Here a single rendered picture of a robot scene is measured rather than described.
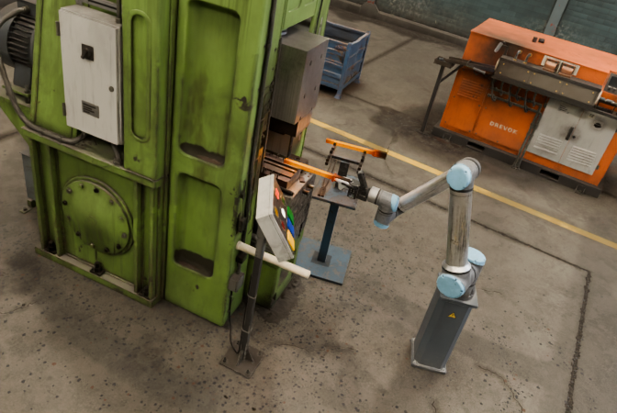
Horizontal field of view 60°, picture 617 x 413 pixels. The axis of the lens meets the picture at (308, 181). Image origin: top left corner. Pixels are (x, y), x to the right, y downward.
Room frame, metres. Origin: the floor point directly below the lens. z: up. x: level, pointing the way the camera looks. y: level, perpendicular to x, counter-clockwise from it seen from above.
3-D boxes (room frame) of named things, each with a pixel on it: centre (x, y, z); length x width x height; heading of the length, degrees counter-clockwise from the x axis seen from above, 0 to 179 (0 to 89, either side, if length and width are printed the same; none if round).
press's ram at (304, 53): (2.74, 0.28, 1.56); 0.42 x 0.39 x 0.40; 73
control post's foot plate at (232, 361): (2.08, 0.17, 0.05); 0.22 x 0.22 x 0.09; 73
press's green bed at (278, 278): (2.75, 0.28, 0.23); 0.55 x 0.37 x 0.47; 73
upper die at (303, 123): (2.70, 0.29, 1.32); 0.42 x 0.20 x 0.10; 73
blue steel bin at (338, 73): (6.81, 0.27, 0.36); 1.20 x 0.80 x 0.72; 72
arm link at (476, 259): (2.38, -0.97, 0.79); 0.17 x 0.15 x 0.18; 148
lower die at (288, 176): (2.70, 0.29, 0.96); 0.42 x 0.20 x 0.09; 73
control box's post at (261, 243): (2.08, 0.17, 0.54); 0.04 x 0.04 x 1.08; 73
